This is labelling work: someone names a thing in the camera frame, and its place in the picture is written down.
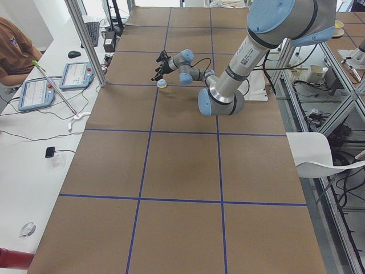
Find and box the black power adapter box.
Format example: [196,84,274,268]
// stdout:
[103,31,116,53]

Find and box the black keyboard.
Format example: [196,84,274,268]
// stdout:
[84,22,100,47]

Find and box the white camera column pedestal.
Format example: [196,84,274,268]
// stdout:
[245,70,268,102]

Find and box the near blue teach pendant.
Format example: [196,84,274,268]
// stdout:
[18,78,55,112]

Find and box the small black square device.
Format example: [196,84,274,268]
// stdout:
[45,146,55,158]

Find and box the clear plastic bag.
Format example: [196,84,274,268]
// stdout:
[46,153,67,172]

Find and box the person in brown shirt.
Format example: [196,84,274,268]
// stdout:
[1,17,42,87]

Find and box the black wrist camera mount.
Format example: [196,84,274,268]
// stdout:
[156,50,171,63]

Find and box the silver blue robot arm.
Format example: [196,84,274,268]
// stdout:
[152,0,336,116]

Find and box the blue teach pendant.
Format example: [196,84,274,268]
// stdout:
[59,62,95,90]
[18,78,55,112]

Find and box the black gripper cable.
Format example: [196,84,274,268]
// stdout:
[190,57,213,72]

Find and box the far blue teach pendant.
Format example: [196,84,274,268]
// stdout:
[59,62,95,90]

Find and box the pink green stick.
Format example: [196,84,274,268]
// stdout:
[32,60,80,119]

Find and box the white plastic chair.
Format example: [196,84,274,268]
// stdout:
[286,132,364,178]

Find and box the brown paper table mat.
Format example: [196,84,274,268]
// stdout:
[29,7,326,273]

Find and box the red bottle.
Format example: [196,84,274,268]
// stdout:
[0,248,35,270]

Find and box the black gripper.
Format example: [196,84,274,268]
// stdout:
[151,61,172,81]

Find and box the aluminium frame post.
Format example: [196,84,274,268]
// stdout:
[65,0,107,87]

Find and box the black computer mouse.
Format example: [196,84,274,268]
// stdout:
[68,50,81,59]

